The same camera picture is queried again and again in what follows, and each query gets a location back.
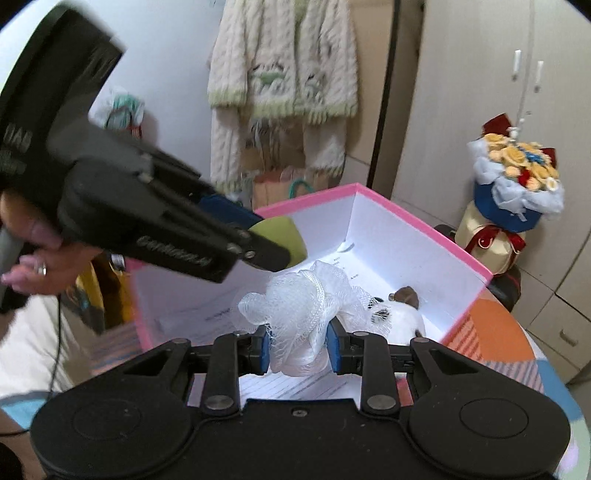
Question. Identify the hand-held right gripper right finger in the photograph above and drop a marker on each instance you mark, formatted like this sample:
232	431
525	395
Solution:
332	348

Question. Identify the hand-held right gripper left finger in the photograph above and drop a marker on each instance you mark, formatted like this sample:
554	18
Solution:
264	350

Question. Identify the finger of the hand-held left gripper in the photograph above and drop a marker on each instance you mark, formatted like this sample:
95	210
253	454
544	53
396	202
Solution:
265	254
226	210

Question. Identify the green plush toy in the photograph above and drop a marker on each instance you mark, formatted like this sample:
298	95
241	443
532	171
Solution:
281	230

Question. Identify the white mesh bath sponge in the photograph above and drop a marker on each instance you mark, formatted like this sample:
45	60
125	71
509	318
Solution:
300	295

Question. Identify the pink cardboard box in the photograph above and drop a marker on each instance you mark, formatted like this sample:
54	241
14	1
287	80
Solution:
406	240

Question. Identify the person's left hand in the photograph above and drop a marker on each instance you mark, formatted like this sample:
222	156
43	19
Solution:
55	270

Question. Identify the white and brown plush toy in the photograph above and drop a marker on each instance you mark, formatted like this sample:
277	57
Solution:
401	323

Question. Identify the yellow bag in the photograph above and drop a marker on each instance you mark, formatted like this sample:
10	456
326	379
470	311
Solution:
92	295

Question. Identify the cream knitted cardigan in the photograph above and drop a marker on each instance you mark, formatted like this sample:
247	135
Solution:
281	55

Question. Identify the patterned colourful tablecloth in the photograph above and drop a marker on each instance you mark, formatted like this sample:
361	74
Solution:
508	350

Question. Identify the cream gift box red ribbon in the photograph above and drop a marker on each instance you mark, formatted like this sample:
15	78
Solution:
485	249

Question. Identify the light blue cloth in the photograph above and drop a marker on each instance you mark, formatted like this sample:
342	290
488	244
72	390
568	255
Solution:
23	410

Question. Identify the flower bouquet in blue wrap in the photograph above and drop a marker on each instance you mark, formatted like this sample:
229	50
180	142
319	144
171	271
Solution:
512	184

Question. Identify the beige wardrobe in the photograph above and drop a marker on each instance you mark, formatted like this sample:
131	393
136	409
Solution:
461	69

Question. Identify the plastic bag on wall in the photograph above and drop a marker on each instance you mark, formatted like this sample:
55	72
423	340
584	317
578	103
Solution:
120	110

